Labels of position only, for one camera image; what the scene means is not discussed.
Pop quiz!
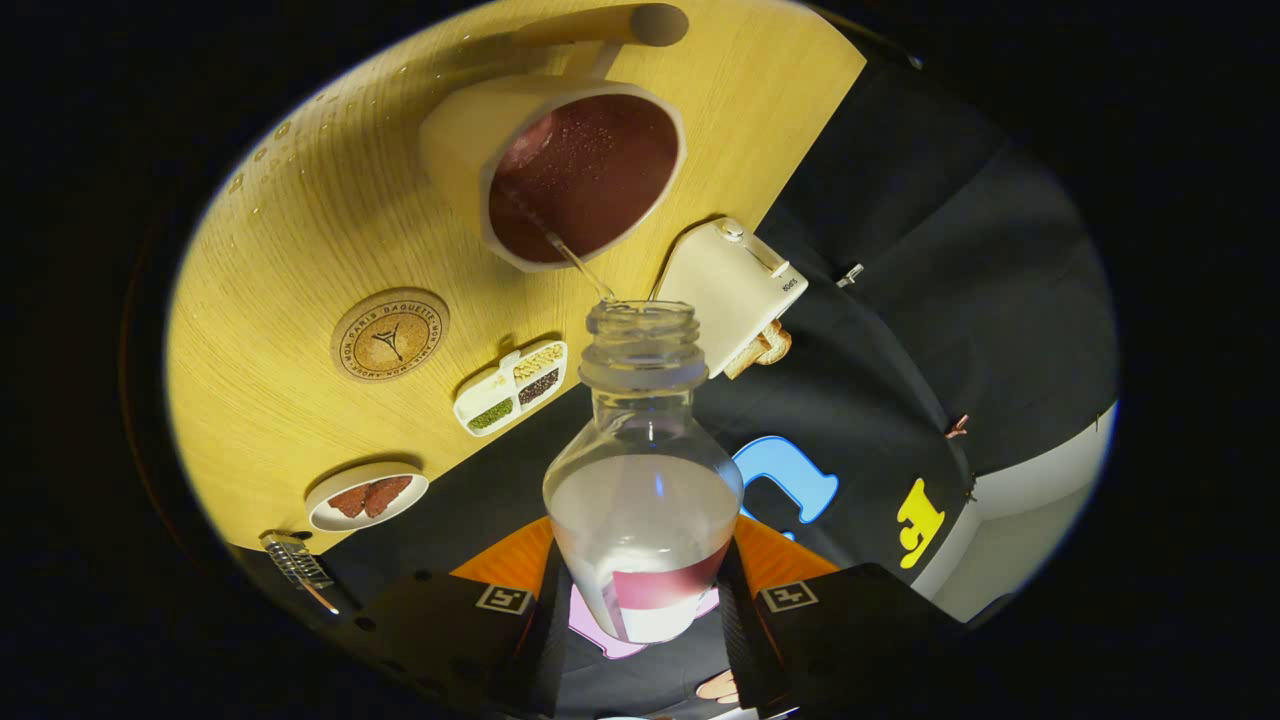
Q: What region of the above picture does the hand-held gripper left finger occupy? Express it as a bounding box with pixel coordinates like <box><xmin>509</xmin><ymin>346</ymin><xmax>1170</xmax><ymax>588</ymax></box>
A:
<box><xmin>335</xmin><ymin>515</ymin><xmax>573</xmax><ymax>719</ymax></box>

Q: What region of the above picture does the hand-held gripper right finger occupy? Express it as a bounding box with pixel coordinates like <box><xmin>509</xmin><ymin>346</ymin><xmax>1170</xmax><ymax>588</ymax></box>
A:
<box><xmin>715</xmin><ymin>515</ymin><xmax>966</xmax><ymax>719</ymax></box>

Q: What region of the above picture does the clear plastic juice bottle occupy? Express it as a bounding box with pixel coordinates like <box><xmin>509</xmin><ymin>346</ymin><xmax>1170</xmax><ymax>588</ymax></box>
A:
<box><xmin>543</xmin><ymin>300</ymin><xmax>746</xmax><ymax>644</ymax></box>

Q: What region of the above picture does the round cork coaster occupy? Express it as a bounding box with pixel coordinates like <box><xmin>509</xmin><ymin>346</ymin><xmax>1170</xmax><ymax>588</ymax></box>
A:
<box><xmin>331</xmin><ymin>288</ymin><xmax>451</xmax><ymax>384</ymax></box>

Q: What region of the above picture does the beige cup with wooden handle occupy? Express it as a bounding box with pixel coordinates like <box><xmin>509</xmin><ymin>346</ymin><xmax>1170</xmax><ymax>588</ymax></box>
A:
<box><xmin>420</xmin><ymin>3</ymin><xmax>691</xmax><ymax>273</ymax></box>

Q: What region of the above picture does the white round plate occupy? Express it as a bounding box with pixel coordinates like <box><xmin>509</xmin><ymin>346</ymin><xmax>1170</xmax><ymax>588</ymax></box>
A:
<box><xmin>305</xmin><ymin>461</ymin><xmax>430</xmax><ymax>532</ymax></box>

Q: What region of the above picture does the white divided grain dish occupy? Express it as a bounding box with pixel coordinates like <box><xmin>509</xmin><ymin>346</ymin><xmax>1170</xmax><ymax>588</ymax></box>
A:
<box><xmin>453</xmin><ymin>340</ymin><xmax>569</xmax><ymax>438</ymax></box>

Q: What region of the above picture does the white toaster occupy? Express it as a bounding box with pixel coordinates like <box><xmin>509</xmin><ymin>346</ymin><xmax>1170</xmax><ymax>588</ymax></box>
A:
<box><xmin>655</xmin><ymin>218</ymin><xmax>809</xmax><ymax>379</ymax></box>

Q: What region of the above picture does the black backdrop cloth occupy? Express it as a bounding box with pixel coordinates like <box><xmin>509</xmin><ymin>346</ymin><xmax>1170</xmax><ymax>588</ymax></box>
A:
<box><xmin>230</xmin><ymin>40</ymin><xmax>1119</xmax><ymax>720</ymax></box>

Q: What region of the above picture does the wooden table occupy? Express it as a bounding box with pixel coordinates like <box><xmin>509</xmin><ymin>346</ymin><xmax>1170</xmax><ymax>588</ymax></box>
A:
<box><xmin>165</xmin><ymin>0</ymin><xmax>867</xmax><ymax>554</ymax></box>

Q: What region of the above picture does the wire mesh holder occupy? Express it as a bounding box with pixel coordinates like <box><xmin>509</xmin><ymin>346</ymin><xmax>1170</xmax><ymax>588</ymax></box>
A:
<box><xmin>259</xmin><ymin>530</ymin><xmax>336</xmax><ymax>591</ymax></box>

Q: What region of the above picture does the white toaster cable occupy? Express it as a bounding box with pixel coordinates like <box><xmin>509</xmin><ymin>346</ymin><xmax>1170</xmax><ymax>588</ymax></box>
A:
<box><xmin>648</xmin><ymin>215</ymin><xmax>721</xmax><ymax>301</ymax></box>

